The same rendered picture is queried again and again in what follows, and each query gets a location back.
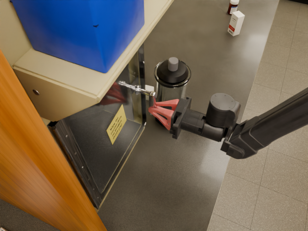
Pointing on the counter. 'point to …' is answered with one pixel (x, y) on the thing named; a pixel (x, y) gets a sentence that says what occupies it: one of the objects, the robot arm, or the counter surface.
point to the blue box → (81, 28)
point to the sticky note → (116, 124)
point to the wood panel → (37, 164)
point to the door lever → (148, 95)
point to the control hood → (77, 74)
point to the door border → (66, 140)
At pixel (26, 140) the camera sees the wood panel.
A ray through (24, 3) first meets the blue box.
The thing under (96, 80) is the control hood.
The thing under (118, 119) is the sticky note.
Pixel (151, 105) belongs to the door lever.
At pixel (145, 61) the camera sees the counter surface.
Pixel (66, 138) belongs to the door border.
